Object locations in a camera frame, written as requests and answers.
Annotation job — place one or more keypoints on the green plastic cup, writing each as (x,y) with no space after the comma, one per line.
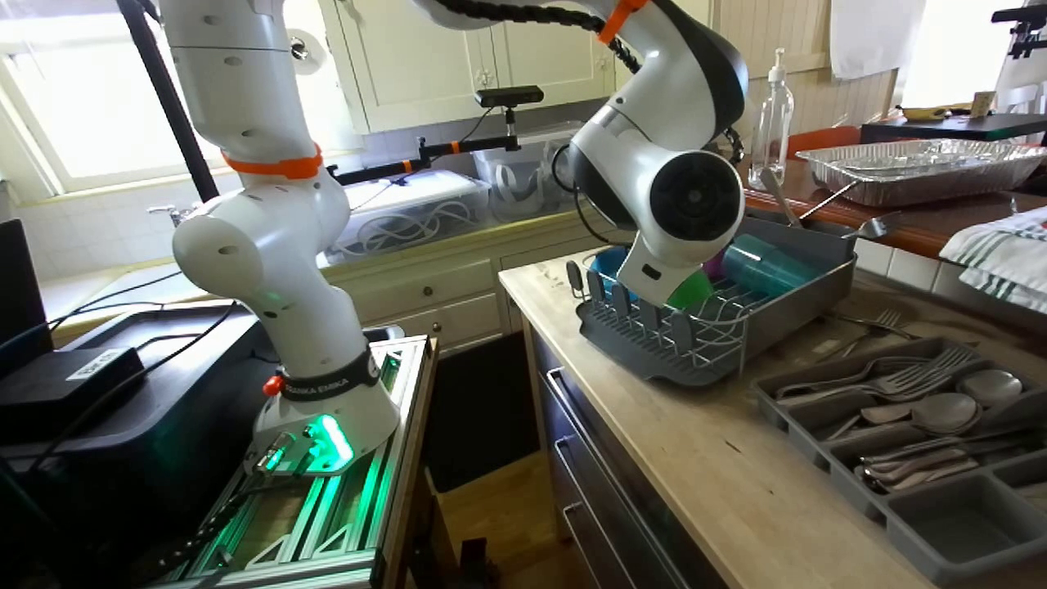
(693,293)

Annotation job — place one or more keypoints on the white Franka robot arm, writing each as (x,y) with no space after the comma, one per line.
(274,251)

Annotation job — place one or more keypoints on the aluminium foil tray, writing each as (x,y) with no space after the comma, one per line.
(929,169)

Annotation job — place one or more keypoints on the grey cutlery organiser tray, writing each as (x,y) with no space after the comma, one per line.
(959,533)

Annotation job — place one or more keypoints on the white drawer cabinet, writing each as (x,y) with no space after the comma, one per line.
(460,290)

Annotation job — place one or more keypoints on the blue plastic cup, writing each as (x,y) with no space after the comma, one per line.
(607,265)

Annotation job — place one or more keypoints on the clear plastic storage bin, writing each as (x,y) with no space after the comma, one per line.
(525,181)

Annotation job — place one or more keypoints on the kitchen island drawer front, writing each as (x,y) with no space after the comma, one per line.
(610,491)

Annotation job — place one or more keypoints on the grey steel dish rack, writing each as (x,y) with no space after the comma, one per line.
(788,311)

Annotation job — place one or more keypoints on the clear hand sanitizer pump bottle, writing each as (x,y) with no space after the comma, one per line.
(774,109)

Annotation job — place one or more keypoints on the thin metal utensil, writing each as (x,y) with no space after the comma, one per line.
(827,200)

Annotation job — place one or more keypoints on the metal slotted spatula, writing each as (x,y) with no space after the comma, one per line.
(868,226)

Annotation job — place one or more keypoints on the silver fork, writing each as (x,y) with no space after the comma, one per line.
(919,377)

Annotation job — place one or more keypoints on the black tripod pole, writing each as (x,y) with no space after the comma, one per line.
(168,98)

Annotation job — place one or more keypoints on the brown wooden raised counter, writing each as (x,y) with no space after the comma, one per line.
(929,222)

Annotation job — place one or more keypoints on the silver table knife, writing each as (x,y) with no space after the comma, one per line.
(929,474)
(910,452)

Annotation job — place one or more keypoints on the white hanging cloth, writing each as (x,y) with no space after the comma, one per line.
(872,36)

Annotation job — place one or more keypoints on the large silver spoon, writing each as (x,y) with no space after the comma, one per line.
(946,413)

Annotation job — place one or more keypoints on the black flat board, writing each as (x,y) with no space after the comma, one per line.
(949,124)

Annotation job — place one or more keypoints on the black flat box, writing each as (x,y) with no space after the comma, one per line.
(66,395)

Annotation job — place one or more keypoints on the small silver spoon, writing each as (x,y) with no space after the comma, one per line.
(991,388)

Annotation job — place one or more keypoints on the white striped towel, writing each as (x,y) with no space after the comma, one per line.
(1003,264)

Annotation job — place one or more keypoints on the black monitor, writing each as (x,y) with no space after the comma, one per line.
(22,297)

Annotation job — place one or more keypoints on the black camera boom with clamps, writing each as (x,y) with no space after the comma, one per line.
(426,156)

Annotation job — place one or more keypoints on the black stereo camera bar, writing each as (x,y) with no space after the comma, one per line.
(508,97)

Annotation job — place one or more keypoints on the white wall cupboard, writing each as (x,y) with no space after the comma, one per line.
(437,68)

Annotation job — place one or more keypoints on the aluminium robot pedestal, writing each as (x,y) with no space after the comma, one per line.
(329,524)

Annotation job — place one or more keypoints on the white round wall fixture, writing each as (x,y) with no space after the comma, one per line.
(310,51)

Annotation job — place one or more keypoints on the black camera on stand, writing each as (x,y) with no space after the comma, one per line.
(1022,27)

